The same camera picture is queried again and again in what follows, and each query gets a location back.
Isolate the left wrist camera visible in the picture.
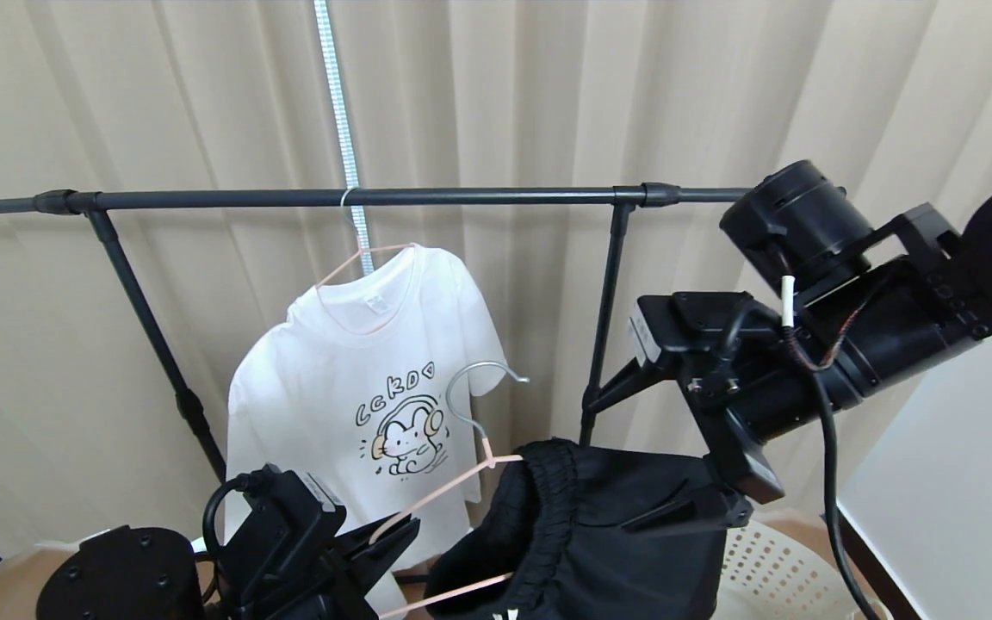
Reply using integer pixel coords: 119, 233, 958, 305
219, 468, 348, 604

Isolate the white laundry basket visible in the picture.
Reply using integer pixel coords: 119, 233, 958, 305
714, 512, 893, 620

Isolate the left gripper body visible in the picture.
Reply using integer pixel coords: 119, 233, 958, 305
285, 538, 385, 620

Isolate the black garment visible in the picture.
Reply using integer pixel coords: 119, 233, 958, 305
423, 437, 753, 620

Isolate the pink clothes hanger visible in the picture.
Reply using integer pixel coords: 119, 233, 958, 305
367, 361, 531, 620
313, 187, 418, 337

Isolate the beige curtain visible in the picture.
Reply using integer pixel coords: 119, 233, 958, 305
0, 0, 992, 552

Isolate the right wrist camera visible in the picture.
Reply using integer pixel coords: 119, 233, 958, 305
629, 291, 760, 393

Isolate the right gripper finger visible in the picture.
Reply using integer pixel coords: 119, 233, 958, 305
619, 480, 755, 535
586, 357, 688, 414

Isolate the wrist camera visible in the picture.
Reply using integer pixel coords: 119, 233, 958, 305
219, 468, 348, 604
629, 291, 760, 393

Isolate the white printed T-shirt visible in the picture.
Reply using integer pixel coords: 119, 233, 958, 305
224, 244, 510, 620

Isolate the black clothes rack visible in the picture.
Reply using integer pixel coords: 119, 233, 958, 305
0, 183, 760, 586

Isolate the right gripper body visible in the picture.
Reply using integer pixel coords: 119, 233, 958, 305
684, 357, 865, 505

